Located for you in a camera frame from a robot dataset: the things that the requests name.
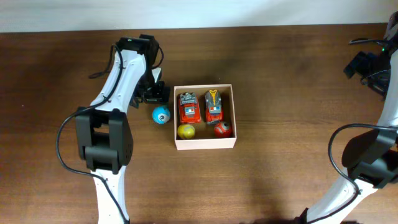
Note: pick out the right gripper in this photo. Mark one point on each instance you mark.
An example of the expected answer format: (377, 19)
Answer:
(359, 65)

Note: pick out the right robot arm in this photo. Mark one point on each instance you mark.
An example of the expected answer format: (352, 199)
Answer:
(370, 159)

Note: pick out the yellow toy ball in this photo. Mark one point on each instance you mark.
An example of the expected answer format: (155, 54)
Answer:
(186, 131)

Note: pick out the orange toy ball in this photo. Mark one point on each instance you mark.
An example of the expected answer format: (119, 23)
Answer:
(223, 130)

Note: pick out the red fire truck grey top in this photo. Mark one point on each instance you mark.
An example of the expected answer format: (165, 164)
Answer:
(189, 109)

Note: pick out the open cardboard box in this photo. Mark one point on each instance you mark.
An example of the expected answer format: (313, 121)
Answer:
(204, 133)

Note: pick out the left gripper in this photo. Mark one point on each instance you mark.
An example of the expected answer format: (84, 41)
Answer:
(163, 98)

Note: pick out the blue toy ball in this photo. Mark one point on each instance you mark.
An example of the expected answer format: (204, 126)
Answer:
(161, 114)

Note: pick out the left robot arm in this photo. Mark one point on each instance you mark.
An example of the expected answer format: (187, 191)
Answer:
(105, 141)

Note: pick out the red fire truck yellow ladder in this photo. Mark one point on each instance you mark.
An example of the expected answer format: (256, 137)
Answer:
(214, 109)

